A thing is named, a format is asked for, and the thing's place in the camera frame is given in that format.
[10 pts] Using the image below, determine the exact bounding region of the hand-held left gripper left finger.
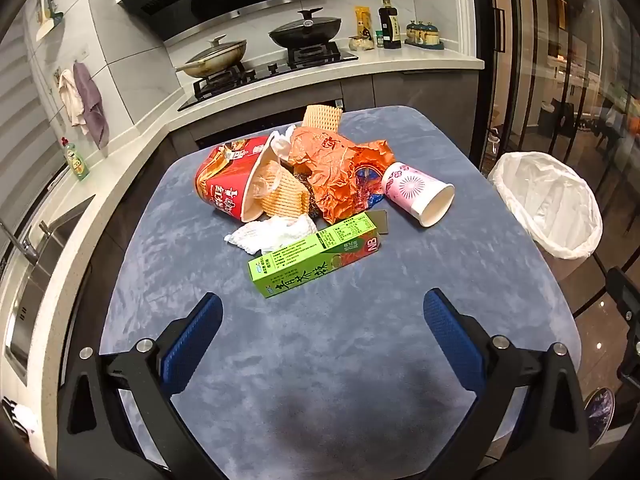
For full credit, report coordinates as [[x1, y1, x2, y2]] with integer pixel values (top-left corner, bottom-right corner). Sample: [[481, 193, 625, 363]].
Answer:
[[57, 292, 224, 480]]

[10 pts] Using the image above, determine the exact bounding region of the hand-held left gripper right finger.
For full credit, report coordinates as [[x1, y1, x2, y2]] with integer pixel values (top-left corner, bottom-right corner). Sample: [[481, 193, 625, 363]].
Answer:
[[422, 287, 592, 480]]

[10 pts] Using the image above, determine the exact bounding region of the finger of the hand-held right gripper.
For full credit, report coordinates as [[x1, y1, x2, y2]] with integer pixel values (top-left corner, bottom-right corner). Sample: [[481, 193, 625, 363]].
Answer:
[[606, 266, 640, 322]]

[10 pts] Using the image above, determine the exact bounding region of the white lined trash bin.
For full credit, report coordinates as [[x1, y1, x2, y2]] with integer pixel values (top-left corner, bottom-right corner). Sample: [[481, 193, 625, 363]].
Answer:
[[487, 151, 604, 281]]

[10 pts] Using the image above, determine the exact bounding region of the white tissue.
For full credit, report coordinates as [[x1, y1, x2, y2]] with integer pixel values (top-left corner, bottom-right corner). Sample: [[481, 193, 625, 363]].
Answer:
[[223, 214, 317, 256]]

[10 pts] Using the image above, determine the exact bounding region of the green carton box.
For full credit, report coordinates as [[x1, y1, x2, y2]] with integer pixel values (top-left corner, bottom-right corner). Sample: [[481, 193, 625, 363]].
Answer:
[[246, 211, 382, 299]]

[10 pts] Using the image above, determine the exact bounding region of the pink paper cup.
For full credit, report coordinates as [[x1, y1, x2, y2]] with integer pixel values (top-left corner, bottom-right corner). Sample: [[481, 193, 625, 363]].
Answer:
[[381, 161, 456, 227]]

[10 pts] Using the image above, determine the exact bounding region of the red instant noodle bowl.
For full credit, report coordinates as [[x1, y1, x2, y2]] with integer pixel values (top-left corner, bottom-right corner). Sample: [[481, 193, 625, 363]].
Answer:
[[195, 135, 281, 224]]

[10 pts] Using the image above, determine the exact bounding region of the tan foam fruit net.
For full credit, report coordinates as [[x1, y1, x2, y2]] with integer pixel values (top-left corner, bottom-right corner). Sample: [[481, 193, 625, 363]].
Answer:
[[259, 160, 312, 217], [301, 104, 344, 133]]

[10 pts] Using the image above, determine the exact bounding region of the dark glittery scouring pad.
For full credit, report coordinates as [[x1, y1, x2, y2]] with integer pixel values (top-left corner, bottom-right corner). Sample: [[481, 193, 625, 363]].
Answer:
[[292, 172, 321, 218]]

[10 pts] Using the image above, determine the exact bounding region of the clear plastic bag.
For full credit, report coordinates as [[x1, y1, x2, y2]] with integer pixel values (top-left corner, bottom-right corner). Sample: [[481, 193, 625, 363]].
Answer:
[[250, 125, 297, 201]]

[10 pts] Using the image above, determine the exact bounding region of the orange wrapper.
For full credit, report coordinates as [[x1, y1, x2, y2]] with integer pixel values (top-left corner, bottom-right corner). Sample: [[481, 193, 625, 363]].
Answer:
[[287, 126, 396, 225]]

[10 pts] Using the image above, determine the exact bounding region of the steel kitchen sink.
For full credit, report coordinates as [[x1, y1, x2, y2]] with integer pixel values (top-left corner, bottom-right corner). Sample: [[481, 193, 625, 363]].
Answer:
[[2, 195, 96, 386]]

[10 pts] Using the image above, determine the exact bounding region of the dark bin behind glass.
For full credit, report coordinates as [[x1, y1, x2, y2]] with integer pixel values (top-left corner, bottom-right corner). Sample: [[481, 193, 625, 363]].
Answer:
[[539, 101, 576, 137]]

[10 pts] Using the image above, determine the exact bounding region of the steel faucet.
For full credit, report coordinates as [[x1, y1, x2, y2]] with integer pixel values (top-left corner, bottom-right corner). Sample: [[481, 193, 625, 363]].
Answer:
[[0, 220, 53, 266]]

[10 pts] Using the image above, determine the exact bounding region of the black built-in oven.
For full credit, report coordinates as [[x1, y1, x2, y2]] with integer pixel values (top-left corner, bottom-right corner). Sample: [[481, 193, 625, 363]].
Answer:
[[192, 95, 346, 152]]

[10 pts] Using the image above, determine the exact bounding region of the green dish soap bottle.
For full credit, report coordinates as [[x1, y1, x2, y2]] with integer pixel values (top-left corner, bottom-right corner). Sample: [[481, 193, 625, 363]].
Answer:
[[61, 137, 91, 182]]

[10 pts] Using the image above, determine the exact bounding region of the purple hanging towel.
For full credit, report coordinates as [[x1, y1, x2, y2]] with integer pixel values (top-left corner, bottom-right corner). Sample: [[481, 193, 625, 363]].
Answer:
[[73, 61, 110, 150]]

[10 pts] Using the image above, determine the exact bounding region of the black framed glass door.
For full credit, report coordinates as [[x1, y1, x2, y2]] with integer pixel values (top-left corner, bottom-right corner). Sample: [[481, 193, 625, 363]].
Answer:
[[470, 0, 640, 311]]

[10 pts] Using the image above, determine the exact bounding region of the white hanging towel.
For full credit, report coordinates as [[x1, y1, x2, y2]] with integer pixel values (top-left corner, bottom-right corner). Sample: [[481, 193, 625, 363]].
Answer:
[[57, 69, 87, 127]]

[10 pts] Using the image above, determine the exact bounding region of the white window blind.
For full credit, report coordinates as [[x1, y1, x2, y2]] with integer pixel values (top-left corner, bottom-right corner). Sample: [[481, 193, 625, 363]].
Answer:
[[0, 35, 67, 221]]

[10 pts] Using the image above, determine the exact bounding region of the beige wok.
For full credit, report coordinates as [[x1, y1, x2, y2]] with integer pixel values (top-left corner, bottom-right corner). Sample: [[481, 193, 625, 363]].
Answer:
[[174, 42, 248, 79]]

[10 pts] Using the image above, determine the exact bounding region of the black gas stove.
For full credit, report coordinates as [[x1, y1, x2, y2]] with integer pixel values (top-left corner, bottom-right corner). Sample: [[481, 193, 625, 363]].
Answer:
[[177, 40, 360, 112]]

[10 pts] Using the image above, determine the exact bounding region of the glass wok lid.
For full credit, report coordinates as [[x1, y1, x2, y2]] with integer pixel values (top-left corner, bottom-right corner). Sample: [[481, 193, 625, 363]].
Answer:
[[191, 34, 247, 63]]

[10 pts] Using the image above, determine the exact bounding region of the blue lidded condiment jar set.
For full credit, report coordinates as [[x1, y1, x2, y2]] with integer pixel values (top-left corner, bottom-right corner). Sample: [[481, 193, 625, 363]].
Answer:
[[405, 19, 446, 51]]

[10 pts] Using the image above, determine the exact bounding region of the dark soy sauce bottle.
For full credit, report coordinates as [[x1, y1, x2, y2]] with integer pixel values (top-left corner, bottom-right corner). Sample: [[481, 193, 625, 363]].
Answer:
[[377, 0, 402, 50]]

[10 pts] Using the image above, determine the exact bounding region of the yellow food packet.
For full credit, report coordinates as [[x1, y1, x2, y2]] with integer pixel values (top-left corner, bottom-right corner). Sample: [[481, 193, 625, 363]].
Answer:
[[355, 6, 375, 41]]

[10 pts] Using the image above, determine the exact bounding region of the black pot lid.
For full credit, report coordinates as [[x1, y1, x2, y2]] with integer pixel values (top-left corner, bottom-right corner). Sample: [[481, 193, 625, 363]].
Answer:
[[270, 8, 342, 36]]

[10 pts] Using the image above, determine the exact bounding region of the wall utensil rack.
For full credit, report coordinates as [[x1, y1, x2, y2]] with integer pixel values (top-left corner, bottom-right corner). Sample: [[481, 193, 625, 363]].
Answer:
[[35, 0, 65, 44]]

